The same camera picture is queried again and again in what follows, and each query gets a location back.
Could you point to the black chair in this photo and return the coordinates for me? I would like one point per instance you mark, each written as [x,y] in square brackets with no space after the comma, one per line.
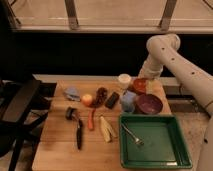
[31,95]

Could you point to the white cup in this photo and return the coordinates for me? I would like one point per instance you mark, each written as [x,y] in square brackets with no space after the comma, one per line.
[124,80]

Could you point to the blue cloth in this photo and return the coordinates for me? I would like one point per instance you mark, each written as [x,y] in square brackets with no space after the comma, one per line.
[72,94]

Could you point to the orange fruit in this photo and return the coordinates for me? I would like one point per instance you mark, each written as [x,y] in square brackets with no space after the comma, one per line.
[87,99]

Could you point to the dark red grapes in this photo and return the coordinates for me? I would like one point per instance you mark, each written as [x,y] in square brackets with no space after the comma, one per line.
[101,96]

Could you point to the purple bowl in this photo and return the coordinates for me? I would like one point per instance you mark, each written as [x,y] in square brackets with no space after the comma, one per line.
[149,104]

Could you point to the metal fork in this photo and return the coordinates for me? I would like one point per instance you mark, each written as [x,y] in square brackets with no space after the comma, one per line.
[136,140]

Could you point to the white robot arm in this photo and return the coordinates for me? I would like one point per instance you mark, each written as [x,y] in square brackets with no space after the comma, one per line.
[162,52]

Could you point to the orange carrot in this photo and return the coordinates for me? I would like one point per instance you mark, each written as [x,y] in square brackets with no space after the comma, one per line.
[90,121]

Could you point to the blue cup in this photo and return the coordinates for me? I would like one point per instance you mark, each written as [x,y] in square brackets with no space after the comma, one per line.
[127,102]

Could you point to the green plastic tray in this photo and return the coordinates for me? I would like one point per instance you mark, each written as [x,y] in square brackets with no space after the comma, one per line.
[164,144]

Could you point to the dark round can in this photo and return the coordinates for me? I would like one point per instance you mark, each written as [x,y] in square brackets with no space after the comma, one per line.
[72,113]

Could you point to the black handled knife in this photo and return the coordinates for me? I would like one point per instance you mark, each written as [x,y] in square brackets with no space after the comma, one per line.
[79,134]

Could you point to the black rectangular block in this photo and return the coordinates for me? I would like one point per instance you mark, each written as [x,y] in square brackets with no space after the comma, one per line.
[112,100]

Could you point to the red bowl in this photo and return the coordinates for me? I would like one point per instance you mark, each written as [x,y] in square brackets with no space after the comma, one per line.
[139,85]

